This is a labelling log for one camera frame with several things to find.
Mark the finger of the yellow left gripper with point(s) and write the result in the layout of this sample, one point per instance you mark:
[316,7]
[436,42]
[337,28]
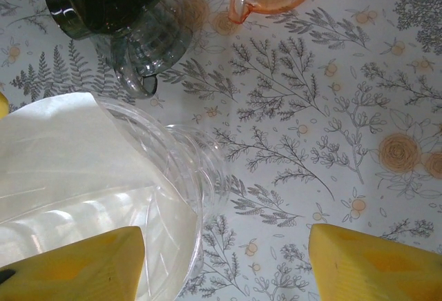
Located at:
[2,106]

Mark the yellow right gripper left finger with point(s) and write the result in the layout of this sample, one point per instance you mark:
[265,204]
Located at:
[69,270]

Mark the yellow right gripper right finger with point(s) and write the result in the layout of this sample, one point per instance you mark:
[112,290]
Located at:
[373,270]

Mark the white paper coffee filter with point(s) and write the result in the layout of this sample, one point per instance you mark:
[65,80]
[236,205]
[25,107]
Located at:
[62,149]

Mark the green glass dripper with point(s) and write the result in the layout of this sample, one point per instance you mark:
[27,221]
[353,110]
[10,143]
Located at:
[103,0]

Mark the grey ribbed glass carafe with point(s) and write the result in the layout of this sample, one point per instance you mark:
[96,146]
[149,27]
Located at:
[155,45]

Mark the floral patterned table cover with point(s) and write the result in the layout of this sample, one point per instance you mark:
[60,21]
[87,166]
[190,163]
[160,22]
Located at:
[310,107]

